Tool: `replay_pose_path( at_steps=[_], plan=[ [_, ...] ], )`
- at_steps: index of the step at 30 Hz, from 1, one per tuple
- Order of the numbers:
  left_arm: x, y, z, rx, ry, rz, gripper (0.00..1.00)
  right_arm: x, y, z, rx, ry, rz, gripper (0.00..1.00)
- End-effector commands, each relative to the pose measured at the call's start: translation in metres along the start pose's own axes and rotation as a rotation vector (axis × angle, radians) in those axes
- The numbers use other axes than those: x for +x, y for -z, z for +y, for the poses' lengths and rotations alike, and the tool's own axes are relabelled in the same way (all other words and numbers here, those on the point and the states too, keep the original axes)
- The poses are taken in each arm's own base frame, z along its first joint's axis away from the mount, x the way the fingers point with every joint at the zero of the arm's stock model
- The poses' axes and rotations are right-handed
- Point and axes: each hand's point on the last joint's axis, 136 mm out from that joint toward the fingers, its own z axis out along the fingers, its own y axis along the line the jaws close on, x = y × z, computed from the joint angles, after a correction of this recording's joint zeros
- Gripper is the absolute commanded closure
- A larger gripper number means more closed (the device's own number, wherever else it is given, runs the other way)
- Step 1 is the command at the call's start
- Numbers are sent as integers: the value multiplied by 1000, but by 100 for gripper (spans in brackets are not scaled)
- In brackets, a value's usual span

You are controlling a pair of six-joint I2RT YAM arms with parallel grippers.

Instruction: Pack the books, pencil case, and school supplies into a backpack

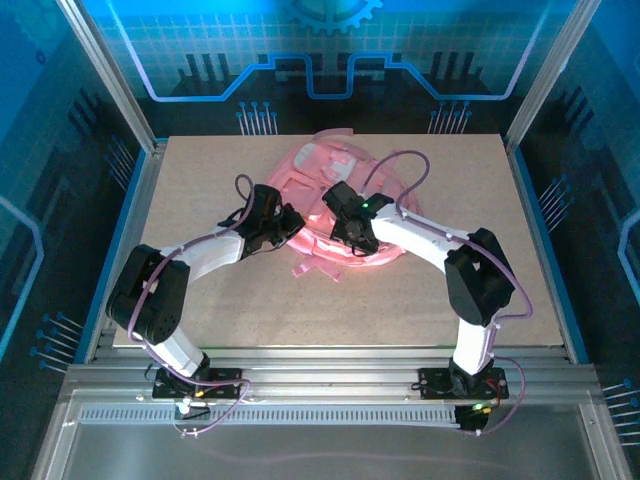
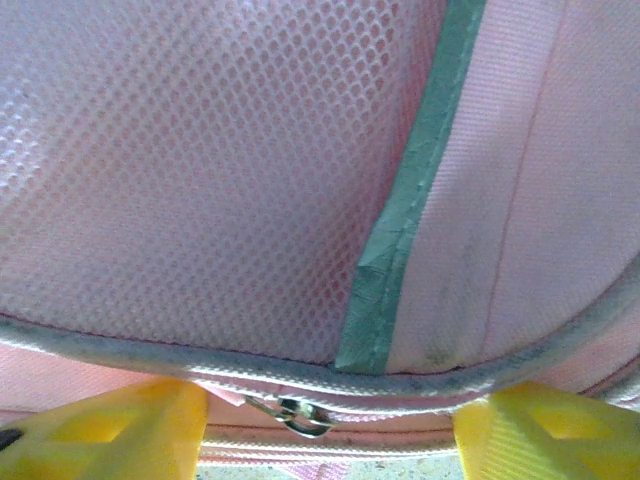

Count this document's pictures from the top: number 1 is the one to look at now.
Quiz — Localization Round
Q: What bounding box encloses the pink backpack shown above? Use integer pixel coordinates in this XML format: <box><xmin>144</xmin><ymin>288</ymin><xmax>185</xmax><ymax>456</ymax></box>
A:
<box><xmin>264</xmin><ymin>127</ymin><xmax>424</xmax><ymax>284</ymax></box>

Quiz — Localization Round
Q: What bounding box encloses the grey metal bench plate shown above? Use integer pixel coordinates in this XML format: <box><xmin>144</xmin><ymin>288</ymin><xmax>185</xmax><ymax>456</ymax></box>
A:
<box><xmin>29</xmin><ymin>389</ymin><xmax>636</xmax><ymax>480</ymax></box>

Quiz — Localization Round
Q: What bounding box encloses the aluminium cross rail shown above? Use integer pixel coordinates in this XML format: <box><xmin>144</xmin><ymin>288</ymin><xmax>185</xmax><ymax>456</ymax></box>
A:
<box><xmin>64</xmin><ymin>344</ymin><xmax>601</xmax><ymax>401</ymax></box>

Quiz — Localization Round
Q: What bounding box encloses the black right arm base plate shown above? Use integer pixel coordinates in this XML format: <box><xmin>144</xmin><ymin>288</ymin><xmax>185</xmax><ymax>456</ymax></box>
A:
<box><xmin>418</xmin><ymin>367</ymin><xmax>510</xmax><ymax>400</ymax></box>

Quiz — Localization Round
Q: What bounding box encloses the slotted grey cable duct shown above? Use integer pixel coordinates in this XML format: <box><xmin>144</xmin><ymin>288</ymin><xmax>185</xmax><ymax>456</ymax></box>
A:
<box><xmin>79</xmin><ymin>405</ymin><xmax>464</xmax><ymax>427</ymax></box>

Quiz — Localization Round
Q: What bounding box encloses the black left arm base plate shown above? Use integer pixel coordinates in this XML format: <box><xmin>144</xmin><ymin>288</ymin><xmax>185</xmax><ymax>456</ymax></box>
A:
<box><xmin>151</xmin><ymin>367</ymin><xmax>244</xmax><ymax>400</ymax></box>

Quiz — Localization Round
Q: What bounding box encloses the black cable connector block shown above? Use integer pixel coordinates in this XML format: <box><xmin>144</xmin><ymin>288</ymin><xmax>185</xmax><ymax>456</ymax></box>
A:
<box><xmin>454</xmin><ymin>403</ymin><xmax>489</xmax><ymax>435</ymax></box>
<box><xmin>174</xmin><ymin>399</ymin><xmax>211</xmax><ymax>421</ymax></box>

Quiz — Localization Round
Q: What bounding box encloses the aluminium frame post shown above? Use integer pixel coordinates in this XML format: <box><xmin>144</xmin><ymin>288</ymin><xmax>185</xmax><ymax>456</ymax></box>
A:
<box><xmin>503</xmin><ymin>0</ymin><xmax>604</xmax><ymax>151</ymax></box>
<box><xmin>57</xmin><ymin>0</ymin><xmax>159</xmax><ymax>151</ymax></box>

